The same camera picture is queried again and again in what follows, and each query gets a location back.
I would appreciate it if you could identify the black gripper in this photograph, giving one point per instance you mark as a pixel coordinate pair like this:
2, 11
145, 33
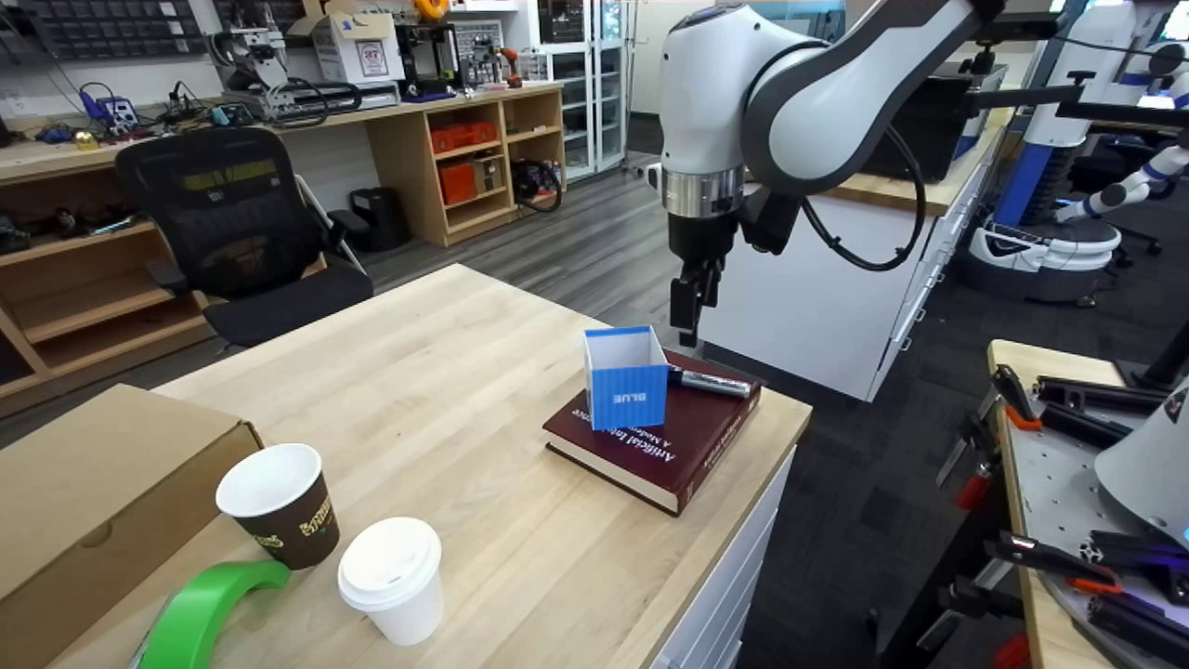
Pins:
702, 246

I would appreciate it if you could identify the grey marker with black cap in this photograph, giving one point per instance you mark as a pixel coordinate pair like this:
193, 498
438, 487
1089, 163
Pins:
713, 380

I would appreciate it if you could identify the small white robot arm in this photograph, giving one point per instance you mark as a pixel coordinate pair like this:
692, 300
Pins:
1119, 187

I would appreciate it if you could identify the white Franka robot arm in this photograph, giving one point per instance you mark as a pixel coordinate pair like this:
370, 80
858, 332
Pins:
729, 96

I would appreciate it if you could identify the white oval robot base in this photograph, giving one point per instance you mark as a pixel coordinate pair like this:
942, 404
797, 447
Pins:
1041, 255

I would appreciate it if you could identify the white and blue box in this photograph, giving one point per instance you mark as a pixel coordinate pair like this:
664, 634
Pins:
631, 396

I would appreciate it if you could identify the brown cardboard box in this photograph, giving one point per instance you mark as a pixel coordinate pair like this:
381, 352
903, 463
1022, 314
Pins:
86, 497

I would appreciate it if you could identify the dark red hardcover book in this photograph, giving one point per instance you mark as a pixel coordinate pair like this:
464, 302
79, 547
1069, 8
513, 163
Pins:
655, 459

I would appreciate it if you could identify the white glass door cabinet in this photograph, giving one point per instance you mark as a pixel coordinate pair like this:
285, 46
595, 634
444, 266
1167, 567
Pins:
581, 86

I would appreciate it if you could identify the small orange storage bin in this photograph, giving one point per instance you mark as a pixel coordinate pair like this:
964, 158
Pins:
458, 182

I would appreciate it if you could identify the white table base with drawers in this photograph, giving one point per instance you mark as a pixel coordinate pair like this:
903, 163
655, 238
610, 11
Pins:
729, 580

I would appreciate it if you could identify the wide orange storage bin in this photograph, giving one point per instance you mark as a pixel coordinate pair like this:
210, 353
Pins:
466, 135

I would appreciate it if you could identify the wooden workbench with shelves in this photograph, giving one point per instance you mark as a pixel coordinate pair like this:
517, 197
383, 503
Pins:
409, 173

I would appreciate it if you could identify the black bag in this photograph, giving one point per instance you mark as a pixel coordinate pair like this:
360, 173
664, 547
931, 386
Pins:
376, 218

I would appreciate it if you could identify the black 3D printer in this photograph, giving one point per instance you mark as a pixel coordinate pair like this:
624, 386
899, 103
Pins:
429, 62

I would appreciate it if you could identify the robot mounting bench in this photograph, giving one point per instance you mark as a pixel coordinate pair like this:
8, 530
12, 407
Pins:
1055, 497

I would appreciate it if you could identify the white lidded paper cup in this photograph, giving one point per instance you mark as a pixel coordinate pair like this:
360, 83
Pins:
397, 587

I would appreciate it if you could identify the brown paper cup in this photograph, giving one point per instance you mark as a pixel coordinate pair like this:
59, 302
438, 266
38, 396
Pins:
292, 526

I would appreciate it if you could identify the black office chair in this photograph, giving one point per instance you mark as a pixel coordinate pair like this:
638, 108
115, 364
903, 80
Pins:
227, 218

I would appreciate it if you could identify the green tape roll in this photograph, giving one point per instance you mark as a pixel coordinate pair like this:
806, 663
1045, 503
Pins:
199, 607

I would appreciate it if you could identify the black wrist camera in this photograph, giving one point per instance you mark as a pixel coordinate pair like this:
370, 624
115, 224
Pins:
766, 224

